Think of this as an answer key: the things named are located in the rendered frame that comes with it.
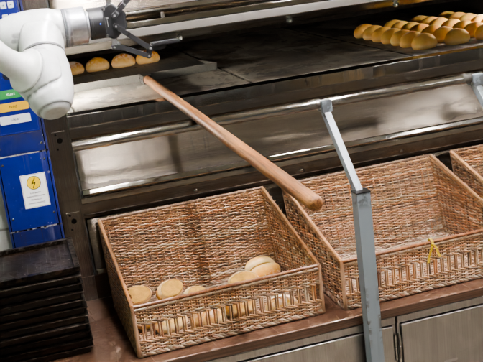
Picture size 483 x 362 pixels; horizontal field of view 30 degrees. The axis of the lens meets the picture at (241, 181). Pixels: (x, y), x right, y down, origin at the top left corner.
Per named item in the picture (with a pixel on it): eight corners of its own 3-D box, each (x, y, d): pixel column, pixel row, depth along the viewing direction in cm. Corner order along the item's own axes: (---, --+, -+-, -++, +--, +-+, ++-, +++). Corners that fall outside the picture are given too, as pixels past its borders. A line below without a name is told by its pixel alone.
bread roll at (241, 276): (262, 287, 276) (260, 291, 281) (257, 266, 278) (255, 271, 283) (230, 293, 274) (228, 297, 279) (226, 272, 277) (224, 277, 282)
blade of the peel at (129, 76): (217, 70, 331) (216, 62, 331) (67, 93, 319) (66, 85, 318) (195, 59, 365) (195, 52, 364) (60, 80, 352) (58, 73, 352)
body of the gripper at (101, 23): (83, 6, 218) (121, 1, 220) (88, 41, 221) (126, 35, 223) (86, 7, 211) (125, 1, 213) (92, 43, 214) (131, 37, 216)
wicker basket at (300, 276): (108, 299, 288) (93, 217, 281) (273, 262, 303) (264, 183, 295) (136, 361, 243) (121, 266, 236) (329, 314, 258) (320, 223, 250)
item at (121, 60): (113, 69, 368) (111, 55, 366) (110, 67, 374) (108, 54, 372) (137, 65, 370) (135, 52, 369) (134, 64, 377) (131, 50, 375)
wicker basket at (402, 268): (286, 261, 302) (277, 182, 295) (436, 228, 316) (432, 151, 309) (343, 313, 257) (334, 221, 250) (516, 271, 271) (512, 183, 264)
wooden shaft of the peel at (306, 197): (325, 211, 157) (324, 195, 156) (310, 215, 156) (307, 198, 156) (152, 82, 317) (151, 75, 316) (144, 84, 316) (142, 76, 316)
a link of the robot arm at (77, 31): (65, 45, 220) (90, 42, 221) (68, 48, 212) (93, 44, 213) (59, 7, 218) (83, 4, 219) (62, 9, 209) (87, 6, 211)
